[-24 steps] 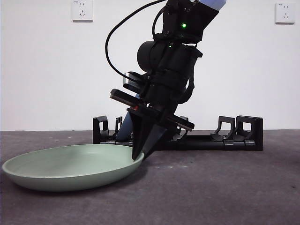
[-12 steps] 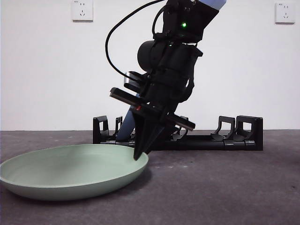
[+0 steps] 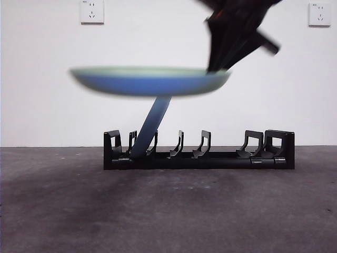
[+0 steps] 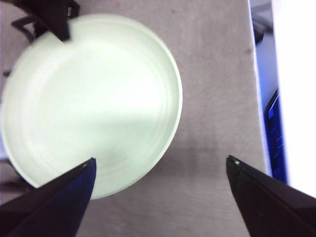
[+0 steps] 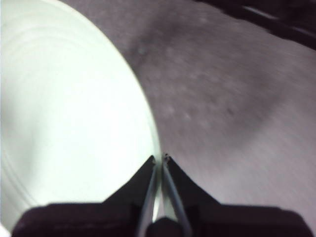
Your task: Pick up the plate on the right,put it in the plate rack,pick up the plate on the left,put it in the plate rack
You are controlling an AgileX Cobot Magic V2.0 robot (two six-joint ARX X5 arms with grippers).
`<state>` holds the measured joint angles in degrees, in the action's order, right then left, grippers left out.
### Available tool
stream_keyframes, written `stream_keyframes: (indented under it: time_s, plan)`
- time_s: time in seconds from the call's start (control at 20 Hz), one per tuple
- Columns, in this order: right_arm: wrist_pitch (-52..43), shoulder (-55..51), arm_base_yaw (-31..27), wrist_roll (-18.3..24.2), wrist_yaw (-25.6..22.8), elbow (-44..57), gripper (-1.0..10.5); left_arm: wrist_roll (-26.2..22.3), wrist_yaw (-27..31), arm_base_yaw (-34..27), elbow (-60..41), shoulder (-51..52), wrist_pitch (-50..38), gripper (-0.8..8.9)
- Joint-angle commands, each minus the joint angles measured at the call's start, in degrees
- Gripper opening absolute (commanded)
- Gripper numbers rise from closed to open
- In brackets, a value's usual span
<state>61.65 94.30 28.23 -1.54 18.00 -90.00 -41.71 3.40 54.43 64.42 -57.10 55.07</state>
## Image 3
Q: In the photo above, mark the blue round plate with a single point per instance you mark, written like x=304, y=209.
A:
x=150, y=124

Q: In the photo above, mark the black plastic plate rack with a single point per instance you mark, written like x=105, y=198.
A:
x=223, y=163

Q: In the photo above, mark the white wall socket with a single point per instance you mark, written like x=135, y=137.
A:
x=92, y=11
x=319, y=14

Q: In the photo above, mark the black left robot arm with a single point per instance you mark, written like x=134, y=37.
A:
x=237, y=10

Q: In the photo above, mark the pale green round plate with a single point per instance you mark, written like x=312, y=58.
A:
x=147, y=81

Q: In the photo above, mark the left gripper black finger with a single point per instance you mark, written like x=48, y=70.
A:
x=237, y=47
x=217, y=44

